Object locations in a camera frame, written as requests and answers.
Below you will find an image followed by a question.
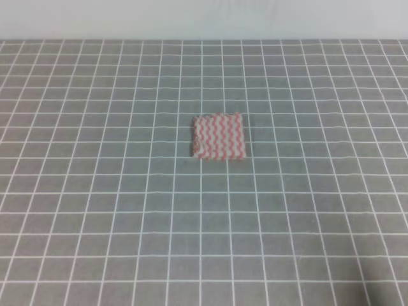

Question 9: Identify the pink white zigzag towel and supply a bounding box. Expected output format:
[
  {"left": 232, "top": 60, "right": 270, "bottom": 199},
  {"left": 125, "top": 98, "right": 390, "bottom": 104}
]
[{"left": 192, "top": 113, "right": 247, "bottom": 161}]

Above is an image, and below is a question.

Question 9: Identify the grey grid tablecloth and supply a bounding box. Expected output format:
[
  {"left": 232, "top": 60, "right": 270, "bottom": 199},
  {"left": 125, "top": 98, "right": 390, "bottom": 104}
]
[{"left": 1, "top": 40, "right": 407, "bottom": 305}]

